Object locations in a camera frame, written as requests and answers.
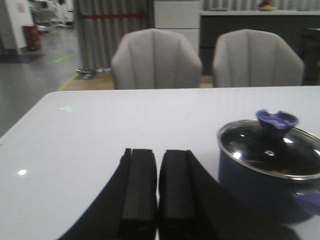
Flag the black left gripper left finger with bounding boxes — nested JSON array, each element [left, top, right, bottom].
[[60, 148, 157, 240]]

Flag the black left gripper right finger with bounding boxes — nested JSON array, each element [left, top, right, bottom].
[[158, 150, 299, 240]]

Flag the glass lid with blue knob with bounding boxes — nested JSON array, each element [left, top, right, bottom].
[[217, 109, 320, 181]]

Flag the orange ham slices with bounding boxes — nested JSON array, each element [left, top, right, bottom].
[[271, 169, 292, 175]]

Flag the dark blue saucepan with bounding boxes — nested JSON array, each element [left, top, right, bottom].
[[217, 118, 320, 224]]

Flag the left grey upholstered chair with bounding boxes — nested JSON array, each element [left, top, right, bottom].
[[111, 28, 202, 90]]

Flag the grey upholstered chair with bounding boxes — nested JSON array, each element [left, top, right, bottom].
[[212, 29, 305, 88], [111, 28, 202, 90]]

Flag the right grey upholstered chair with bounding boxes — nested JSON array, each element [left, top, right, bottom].
[[212, 29, 305, 88]]

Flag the white cabinet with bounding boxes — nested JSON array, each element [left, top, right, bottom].
[[153, 0, 202, 52]]

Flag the red trash bin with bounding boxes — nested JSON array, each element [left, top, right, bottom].
[[22, 25, 41, 51]]

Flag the red barrier tape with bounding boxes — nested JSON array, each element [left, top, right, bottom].
[[82, 13, 144, 20]]

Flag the dark counter with white top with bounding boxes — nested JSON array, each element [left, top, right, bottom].
[[199, 10, 320, 79]]

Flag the fruit plate on counter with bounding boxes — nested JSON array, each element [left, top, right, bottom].
[[257, 0, 277, 12]]

